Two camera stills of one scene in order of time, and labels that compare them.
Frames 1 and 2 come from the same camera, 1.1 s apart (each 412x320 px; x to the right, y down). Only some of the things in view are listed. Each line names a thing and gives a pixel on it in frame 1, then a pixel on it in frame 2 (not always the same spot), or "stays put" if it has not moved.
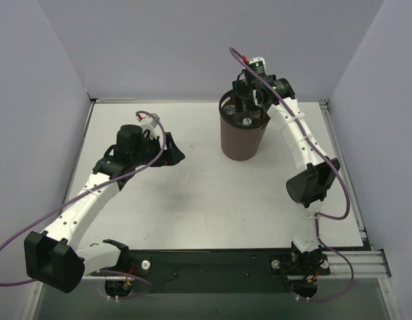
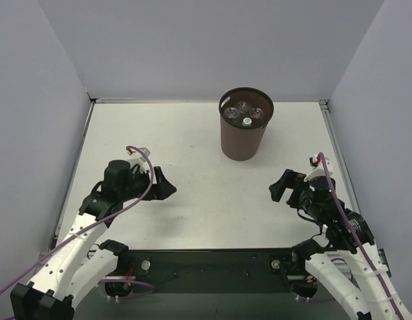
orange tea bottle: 247,121 stays put
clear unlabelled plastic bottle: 256,113 stays put
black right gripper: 243,90 to 291,189
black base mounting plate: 172,271 stays put
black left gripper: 165,149 to 156,184
